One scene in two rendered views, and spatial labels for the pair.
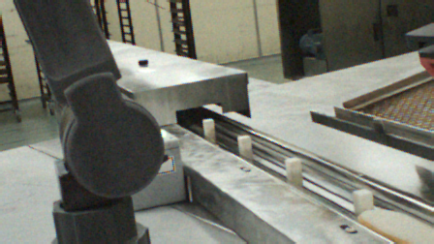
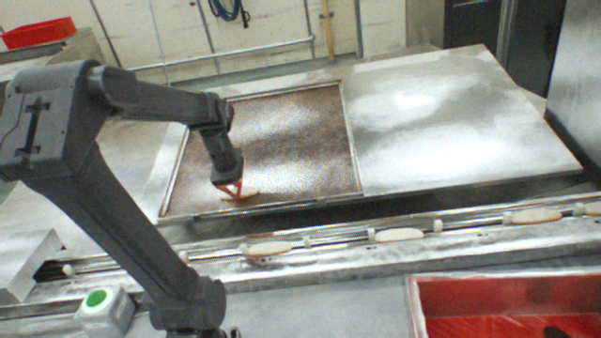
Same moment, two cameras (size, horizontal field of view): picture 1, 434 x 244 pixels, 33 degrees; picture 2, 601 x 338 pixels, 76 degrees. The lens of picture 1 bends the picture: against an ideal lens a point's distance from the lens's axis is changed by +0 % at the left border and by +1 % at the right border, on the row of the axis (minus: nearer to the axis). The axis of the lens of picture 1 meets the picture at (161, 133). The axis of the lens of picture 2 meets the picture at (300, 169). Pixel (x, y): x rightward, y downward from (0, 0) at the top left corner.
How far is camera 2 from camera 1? 0.58 m
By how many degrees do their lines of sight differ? 67
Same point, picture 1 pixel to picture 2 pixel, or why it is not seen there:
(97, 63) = (194, 276)
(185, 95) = (32, 264)
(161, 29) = not seen: outside the picture
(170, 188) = (130, 309)
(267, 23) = not seen: outside the picture
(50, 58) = (183, 291)
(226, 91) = (49, 245)
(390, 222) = (268, 248)
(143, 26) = not seen: outside the picture
